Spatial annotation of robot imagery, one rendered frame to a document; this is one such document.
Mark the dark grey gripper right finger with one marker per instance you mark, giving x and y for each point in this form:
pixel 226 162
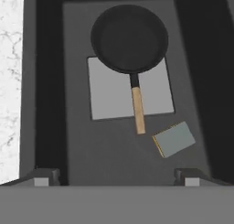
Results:
pixel 189 174

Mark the light grey square drain plate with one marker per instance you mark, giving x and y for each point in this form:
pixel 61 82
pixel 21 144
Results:
pixel 106 93

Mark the dark grey sink basin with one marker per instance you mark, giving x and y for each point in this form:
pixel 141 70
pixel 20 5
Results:
pixel 100 151

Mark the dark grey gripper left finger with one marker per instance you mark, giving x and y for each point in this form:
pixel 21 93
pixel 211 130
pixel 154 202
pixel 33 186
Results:
pixel 45 174

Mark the grey sponge with yellow edge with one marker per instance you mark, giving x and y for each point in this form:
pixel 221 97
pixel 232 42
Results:
pixel 175 139

